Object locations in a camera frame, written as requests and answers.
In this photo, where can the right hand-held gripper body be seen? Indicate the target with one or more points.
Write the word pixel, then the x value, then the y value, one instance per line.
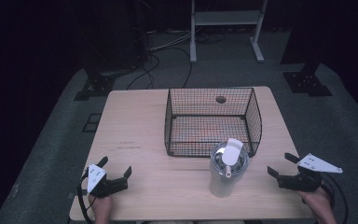
pixel 304 180

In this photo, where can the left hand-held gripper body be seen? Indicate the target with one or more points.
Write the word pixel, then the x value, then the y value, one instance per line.
pixel 101 185

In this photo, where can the person's left hand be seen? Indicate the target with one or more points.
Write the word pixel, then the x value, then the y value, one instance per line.
pixel 101 205

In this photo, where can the person's right hand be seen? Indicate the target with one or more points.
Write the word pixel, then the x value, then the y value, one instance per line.
pixel 320 202

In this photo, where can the clear plastic cup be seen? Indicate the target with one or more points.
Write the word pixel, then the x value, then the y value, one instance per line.
pixel 223 183

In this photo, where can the black stand base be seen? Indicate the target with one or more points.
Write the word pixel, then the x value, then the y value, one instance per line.
pixel 98 85
pixel 306 82

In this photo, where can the round table grommet hole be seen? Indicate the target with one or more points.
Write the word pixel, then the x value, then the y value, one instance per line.
pixel 220 100

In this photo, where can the white metal desk frame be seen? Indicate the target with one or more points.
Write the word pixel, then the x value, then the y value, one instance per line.
pixel 227 18

